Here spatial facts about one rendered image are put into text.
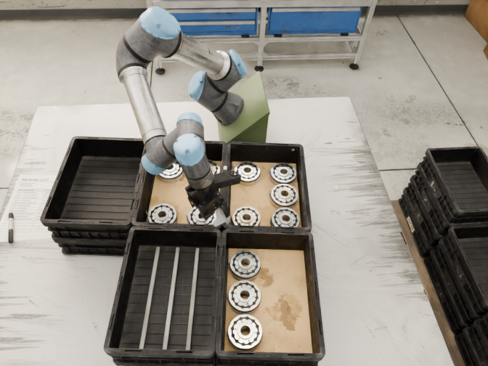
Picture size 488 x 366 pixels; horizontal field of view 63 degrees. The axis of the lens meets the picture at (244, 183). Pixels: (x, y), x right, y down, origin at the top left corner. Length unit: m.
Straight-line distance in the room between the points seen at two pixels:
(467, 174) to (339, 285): 1.12
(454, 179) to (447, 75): 1.78
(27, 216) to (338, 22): 2.61
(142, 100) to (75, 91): 2.21
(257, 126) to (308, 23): 1.80
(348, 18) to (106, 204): 2.49
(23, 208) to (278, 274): 1.06
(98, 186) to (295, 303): 0.85
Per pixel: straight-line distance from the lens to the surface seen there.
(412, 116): 3.39
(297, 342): 1.30
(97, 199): 1.59
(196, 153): 1.03
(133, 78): 1.35
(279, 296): 1.34
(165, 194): 1.55
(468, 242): 2.27
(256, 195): 1.53
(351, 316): 1.50
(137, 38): 1.36
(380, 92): 3.52
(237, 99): 1.77
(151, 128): 1.23
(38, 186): 1.89
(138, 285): 1.37
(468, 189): 2.33
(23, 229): 1.77
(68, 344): 1.50
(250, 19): 3.28
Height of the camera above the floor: 2.06
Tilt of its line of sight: 52 degrees down
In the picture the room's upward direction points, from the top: 3 degrees clockwise
